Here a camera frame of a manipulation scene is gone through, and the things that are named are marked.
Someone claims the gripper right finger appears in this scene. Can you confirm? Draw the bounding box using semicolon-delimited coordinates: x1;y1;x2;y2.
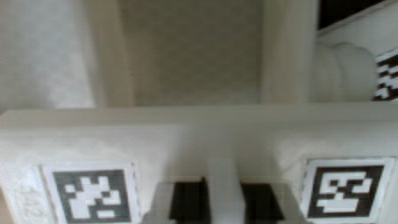
242;183;284;224

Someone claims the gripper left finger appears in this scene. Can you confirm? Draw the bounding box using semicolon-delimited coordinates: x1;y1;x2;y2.
169;179;210;224

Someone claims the white cabinet door panel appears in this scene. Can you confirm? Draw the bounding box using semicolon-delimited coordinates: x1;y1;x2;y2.
0;102;398;224
311;43;398;102

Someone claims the white cabinet body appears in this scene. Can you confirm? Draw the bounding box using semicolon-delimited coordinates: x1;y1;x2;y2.
0;0;398;111

